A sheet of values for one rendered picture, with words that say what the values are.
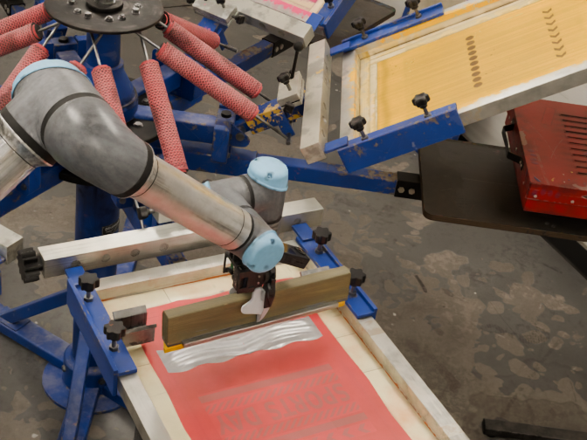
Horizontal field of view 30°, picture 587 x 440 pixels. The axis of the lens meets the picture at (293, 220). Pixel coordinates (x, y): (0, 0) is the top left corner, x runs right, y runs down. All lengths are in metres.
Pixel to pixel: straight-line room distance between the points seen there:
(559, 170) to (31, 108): 1.57
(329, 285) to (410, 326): 1.74
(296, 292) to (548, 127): 1.10
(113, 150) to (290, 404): 0.81
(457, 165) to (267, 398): 1.11
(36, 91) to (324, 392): 0.92
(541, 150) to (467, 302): 1.33
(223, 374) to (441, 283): 2.06
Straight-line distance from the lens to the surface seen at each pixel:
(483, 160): 3.14
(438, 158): 3.10
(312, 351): 2.36
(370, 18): 3.84
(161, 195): 1.70
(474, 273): 4.31
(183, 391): 2.23
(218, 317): 2.17
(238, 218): 1.82
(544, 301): 4.29
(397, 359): 2.33
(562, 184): 2.83
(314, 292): 2.25
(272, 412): 2.21
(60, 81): 1.70
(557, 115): 3.14
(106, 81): 2.70
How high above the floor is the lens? 2.52
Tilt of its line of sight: 35 degrees down
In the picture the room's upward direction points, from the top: 9 degrees clockwise
